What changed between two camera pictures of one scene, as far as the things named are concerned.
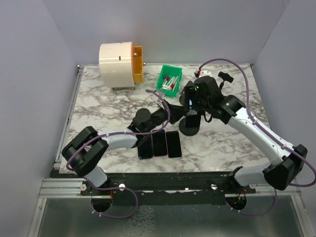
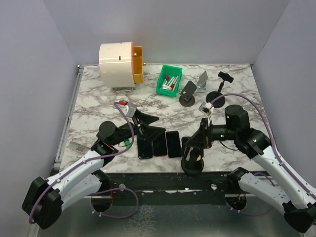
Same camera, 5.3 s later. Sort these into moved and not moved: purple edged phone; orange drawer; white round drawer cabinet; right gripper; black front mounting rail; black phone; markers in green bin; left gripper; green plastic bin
Moved: right gripper; left gripper
Not moved: green plastic bin; purple edged phone; black front mounting rail; white round drawer cabinet; black phone; orange drawer; markers in green bin
